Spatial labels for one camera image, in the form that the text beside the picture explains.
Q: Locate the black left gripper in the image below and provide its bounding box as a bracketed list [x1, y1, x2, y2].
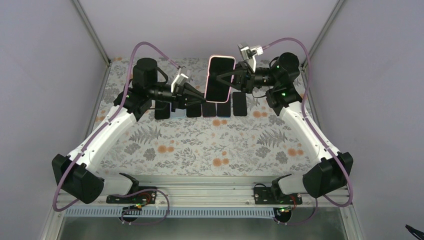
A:
[147, 82, 205, 112]

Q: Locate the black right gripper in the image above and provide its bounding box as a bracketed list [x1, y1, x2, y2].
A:
[215, 61, 278, 95]

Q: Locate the black phone case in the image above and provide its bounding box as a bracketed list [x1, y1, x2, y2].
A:
[186, 104, 202, 118]

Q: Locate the light blue case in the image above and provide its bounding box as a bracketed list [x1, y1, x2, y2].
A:
[170, 108, 186, 119]

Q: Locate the black phone without case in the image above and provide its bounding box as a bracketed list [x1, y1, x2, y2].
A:
[232, 92, 248, 117]

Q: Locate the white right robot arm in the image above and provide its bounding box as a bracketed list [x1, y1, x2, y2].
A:
[211, 52, 353, 204]

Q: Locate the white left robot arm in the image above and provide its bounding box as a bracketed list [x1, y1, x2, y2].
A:
[51, 57, 206, 204]

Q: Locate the floral patterned table mat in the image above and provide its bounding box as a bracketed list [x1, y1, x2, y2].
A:
[94, 56, 332, 177]

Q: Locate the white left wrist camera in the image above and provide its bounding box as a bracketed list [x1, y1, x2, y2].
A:
[170, 66, 191, 93]

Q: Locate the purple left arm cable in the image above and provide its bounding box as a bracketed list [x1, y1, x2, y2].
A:
[52, 41, 181, 226]

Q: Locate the aluminium right corner post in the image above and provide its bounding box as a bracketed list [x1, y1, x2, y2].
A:
[300, 0, 347, 69]

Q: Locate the aluminium corner post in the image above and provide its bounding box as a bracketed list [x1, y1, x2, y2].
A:
[71, 0, 111, 66]
[300, 0, 347, 69]

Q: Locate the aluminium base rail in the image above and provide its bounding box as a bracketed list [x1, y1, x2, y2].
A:
[57, 175, 349, 208]

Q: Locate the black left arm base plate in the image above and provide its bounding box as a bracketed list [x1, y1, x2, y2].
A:
[106, 186, 157, 205]

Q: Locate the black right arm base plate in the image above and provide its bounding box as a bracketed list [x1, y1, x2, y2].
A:
[253, 184, 303, 205]

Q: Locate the perforated cable tray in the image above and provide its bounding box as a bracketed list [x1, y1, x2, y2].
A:
[64, 206, 279, 219]

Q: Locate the aluminium left corner post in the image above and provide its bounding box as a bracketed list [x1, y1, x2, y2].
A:
[71, 0, 111, 66]

